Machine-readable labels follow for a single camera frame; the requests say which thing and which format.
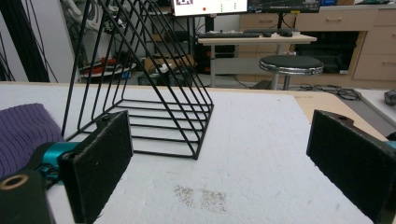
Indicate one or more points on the purple knitted cloth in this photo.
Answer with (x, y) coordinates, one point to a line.
(21, 137)

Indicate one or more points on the white foam mat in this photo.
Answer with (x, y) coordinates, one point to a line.
(218, 155)

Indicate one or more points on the round black stool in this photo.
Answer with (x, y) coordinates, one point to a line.
(290, 67)

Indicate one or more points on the wooden drawer cabinet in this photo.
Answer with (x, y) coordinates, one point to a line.
(370, 43)

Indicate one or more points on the dark computer monitor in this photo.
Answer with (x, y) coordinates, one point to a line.
(283, 5)

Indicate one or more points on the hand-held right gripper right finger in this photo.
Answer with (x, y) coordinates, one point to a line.
(351, 161)

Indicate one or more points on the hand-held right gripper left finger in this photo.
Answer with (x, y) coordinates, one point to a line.
(93, 168)

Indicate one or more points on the wooden desk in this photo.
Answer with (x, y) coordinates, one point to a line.
(255, 39)

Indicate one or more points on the black keyboard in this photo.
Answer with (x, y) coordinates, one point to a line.
(229, 34)

